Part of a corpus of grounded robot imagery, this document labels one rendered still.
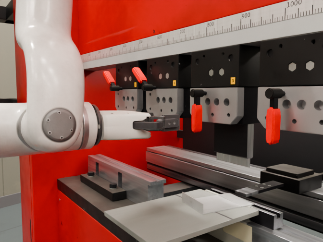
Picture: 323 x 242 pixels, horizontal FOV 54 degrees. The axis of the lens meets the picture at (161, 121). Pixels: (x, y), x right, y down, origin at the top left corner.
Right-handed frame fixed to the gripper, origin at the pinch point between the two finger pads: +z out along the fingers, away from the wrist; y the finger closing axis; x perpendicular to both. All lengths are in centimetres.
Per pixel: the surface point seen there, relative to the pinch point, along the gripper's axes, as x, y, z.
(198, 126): -1.6, 0.7, 9.6
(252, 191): -17.9, 5.1, 23.2
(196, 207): -17.7, 5.8, 4.6
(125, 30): 26.6, -38.2, 12.7
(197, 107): 2.6, 0.7, 9.4
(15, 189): -98, -323, 26
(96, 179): -27, -60, 11
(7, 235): -115, -241, 4
